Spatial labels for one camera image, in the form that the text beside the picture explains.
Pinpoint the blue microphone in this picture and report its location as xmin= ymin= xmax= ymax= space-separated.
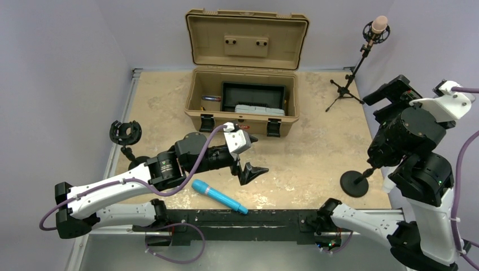
xmin=191 ymin=180 xmax=249 ymax=215

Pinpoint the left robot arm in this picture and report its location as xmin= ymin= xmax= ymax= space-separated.
xmin=54 ymin=125 xmax=269 ymax=239

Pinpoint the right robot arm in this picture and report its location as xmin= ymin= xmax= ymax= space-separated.
xmin=316 ymin=75 xmax=478 ymax=270

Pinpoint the black tripod mic stand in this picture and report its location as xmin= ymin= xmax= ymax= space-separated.
xmin=325 ymin=21 xmax=391 ymax=112

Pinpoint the pink microphone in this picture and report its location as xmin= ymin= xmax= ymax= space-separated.
xmin=365 ymin=15 xmax=389 ymax=46

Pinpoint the white microphone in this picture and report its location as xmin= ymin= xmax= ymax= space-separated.
xmin=382 ymin=176 xmax=396 ymax=194

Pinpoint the right black mic stand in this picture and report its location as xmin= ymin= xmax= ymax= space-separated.
xmin=339 ymin=167 xmax=377 ymax=198

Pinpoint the left black mic stand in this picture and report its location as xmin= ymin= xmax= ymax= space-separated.
xmin=109 ymin=120 xmax=150 ymax=170

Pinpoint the grey plastic bit case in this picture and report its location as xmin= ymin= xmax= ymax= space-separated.
xmin=234 ymin=104 xmax=285 ymax=116

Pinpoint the black toolbox tray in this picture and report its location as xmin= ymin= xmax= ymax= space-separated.
xmin=220 ymin=81 xmax=286 ymax=112

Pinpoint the red blue screwdriver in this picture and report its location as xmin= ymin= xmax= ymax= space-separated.
xmin=202 ymin=95 xmax=221 ymax=102

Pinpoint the tan plastic toolbox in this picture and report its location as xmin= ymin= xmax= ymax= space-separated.
xmin=184 ymin=9 xmax=310 ymax=137

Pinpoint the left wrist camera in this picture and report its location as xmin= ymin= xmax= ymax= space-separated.
xmin=223 ymin=122 xmax=252 ymax=155

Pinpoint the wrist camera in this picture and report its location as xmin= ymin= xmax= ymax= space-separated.
xmin=223 ymin=122 xmax=252 ymax=155
xmin=409 ymin=80 xmax=478 ymax=123

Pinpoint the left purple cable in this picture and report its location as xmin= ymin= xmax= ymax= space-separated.
xmin=39 ymin=124 xmax=234 ymax=232

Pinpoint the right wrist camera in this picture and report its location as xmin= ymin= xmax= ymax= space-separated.
xmin=409 ymin=80 xmax=478 ymax=123

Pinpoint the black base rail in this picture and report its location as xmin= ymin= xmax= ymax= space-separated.
xmin=133 ymin=209 xmax=350 ymax=246

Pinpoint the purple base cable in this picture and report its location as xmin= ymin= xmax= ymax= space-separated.
xmin=145 ymin=222 xmax=207 ymax=265

